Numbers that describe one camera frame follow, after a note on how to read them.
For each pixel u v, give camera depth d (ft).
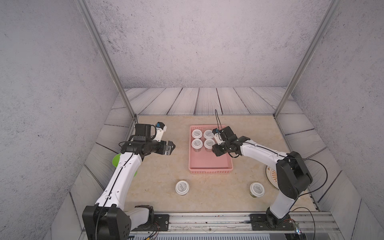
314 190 2.87
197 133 3.33
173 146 2.47
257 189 2.55
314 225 2.33
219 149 2.67
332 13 2.34
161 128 2.30
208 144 3.12
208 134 3.24
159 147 2.28
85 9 2.33
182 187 2.59
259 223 2.33
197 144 3.13
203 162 3.13
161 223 2.39
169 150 2.29
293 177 1.53
